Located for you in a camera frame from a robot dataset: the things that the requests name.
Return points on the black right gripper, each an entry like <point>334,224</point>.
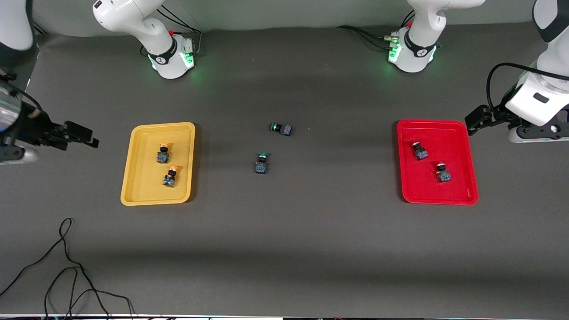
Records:
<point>32,127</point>

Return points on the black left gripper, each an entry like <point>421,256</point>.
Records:
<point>497,116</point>

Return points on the red push button switch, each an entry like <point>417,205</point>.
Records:
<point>443,176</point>
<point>421,154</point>

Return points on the yellow push button switch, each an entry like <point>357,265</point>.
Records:
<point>169,180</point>
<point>162,156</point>

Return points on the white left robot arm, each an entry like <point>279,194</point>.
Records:
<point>415,53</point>

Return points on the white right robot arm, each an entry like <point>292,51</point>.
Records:
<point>169,58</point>

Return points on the red plastic tray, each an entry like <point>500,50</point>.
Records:
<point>426,189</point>

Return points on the yellow plastic tray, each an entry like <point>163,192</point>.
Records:
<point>142,186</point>

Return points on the green push button switch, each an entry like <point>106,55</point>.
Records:
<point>261,167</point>
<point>285,130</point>

